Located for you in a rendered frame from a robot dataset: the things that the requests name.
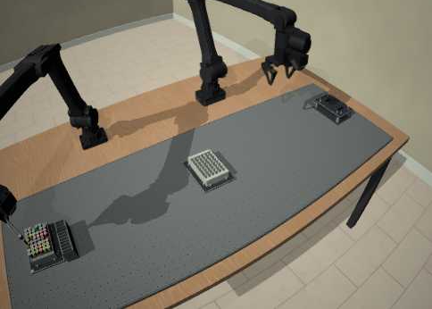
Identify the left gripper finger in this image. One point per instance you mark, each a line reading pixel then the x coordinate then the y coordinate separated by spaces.
pixel 291 72
pixel 273 73

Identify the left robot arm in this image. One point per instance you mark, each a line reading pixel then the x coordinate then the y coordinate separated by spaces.
pixel 212 65

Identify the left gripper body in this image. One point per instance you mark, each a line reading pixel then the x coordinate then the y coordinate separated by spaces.
pixel 272 59

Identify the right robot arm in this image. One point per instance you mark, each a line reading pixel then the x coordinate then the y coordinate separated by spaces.
pixel 34 66

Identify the grey curved work surface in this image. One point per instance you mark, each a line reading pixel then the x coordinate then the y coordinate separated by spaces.
pixel 141 224

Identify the white grid rack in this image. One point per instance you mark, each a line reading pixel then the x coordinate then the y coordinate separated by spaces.
pixel 207 165

